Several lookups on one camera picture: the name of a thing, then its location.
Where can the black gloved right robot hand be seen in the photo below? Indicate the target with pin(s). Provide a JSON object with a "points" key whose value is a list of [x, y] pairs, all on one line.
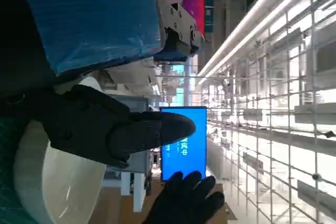
{"points": [[183, 203]]}

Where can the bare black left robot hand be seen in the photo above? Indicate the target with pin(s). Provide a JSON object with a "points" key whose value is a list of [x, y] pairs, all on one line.
{"points": [[92, 19]]}

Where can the white square plate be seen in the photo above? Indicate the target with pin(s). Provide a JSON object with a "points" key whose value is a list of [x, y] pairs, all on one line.
{"points": [[65, 182]]}

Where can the blue monitor screen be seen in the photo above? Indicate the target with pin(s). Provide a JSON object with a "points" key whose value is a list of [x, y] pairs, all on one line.
{"points": [[191, 161]]}

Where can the white table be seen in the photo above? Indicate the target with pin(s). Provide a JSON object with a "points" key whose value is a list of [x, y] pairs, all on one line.
{"points": [[137, 190]]}

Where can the teal hanging banner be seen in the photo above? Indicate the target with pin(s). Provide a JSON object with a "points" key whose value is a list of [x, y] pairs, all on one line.
{"points": [[209, 6]]}

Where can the white ceiling light strip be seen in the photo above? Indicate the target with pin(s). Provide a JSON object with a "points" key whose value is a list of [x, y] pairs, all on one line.
{"points": [[252, 19]]}

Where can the green cutting mat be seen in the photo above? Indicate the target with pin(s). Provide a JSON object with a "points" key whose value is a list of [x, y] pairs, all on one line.
{"points": [[8, 169]]}

